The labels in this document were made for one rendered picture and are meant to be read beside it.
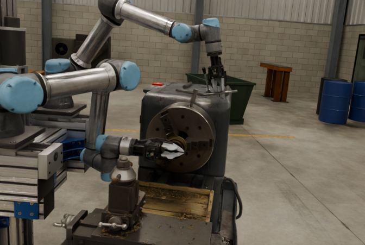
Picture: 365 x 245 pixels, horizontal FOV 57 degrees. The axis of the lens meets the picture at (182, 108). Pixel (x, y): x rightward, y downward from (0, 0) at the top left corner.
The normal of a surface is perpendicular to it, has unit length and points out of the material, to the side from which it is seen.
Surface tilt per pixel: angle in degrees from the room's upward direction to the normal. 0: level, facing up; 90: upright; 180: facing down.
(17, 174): 90
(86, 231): 0
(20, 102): 91
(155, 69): 90
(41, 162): 90
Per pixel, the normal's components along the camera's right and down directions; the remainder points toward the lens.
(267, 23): 0.10, 0.20
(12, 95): 0.65, 0.21
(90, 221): 0.07, -0.98
